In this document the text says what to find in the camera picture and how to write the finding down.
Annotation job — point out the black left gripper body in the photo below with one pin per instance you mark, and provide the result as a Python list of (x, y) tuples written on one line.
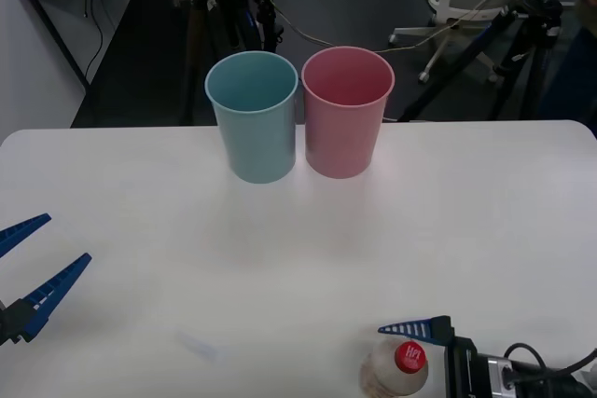
[(4, 325)]

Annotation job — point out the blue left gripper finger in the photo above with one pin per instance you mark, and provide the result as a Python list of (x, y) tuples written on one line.
[(56, 288), (23, 230)]

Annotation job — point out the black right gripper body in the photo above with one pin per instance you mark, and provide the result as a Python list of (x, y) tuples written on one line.
[(462, 370)]

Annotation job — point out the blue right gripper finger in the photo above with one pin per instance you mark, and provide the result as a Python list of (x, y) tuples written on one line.
[(420, 329)]

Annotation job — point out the clear bottle with red cap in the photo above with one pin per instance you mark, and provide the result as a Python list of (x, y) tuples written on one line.
[(396, 370)]

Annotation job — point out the silver and black right arm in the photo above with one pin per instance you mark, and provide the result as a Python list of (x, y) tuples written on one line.
[(536, 384)]

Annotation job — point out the pink plastic bin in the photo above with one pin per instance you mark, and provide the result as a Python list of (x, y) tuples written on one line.
[(340, 137)]

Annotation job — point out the pale blue plastic bin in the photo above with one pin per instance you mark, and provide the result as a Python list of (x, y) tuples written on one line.
[(256, 137)]

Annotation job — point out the black tripod with blue stickers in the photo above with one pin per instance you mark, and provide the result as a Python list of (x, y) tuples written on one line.
[(536, 11)]

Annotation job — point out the black camera tripod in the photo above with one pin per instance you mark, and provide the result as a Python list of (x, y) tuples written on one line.
[(224, 6)]

